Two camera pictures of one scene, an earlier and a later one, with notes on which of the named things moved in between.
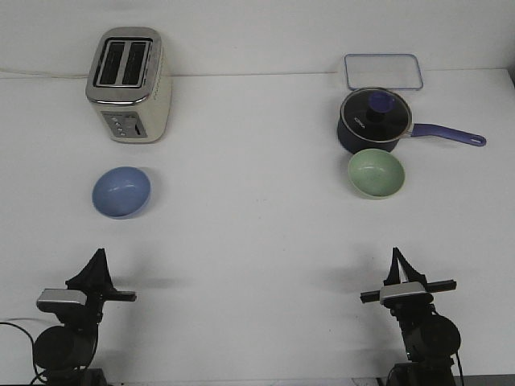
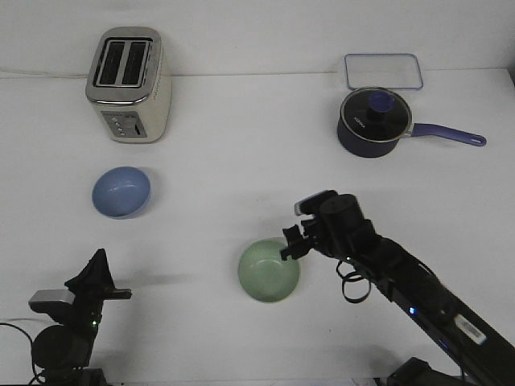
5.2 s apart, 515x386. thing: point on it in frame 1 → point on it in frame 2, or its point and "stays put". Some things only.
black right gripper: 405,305 → 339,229
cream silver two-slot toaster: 129,84 stays put
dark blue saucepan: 377,121 stays put
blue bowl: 121,192 stays put
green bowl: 376,174 → 264,275
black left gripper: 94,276 stays put
